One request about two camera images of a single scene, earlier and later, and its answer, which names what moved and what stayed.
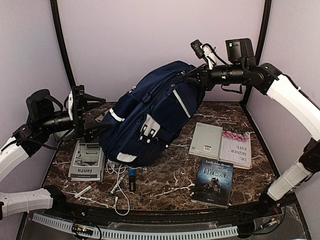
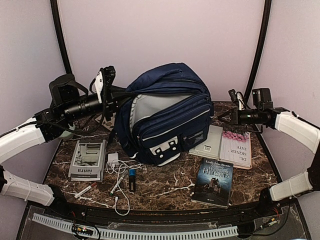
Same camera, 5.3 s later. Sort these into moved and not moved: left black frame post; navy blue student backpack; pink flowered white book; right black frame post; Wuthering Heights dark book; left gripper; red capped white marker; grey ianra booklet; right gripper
Moved: left gripper; navy blue student backpack; right gripper
Not moved: Wuthering Heights dark book; left black frame post; pink flowered white book; right black frame post; grey ianra booklet; red capped white marker
